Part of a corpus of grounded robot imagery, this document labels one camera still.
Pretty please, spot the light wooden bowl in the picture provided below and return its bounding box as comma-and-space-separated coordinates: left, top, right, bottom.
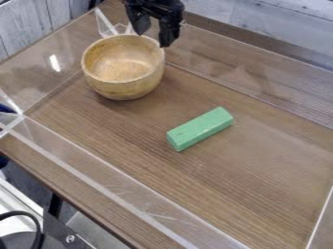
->
81, 35, 166, 100

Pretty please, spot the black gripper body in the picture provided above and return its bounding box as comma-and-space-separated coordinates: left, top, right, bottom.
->
124, 0, 185, 22

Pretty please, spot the black table leg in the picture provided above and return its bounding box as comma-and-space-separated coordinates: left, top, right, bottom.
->
49, 194, 63, 219

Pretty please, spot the blue object at left edge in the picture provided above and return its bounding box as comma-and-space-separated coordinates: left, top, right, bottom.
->
0, 103, 18, 169

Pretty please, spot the green rectangular block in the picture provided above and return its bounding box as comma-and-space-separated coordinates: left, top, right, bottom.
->
166, 107, 235, 152

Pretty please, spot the black cable loop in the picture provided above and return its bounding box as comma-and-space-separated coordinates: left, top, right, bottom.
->
0, 210, 46, 249

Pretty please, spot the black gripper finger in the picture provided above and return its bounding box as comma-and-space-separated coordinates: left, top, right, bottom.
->
126, 10, 152, 35
160, 16, 184, 48

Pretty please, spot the black metal bracket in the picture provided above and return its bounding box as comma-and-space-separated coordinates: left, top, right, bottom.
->
42, 212, 97, 249

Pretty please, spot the clear acrylic tray wall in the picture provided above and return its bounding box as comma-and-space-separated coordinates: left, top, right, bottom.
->
0, 14, 333, 249

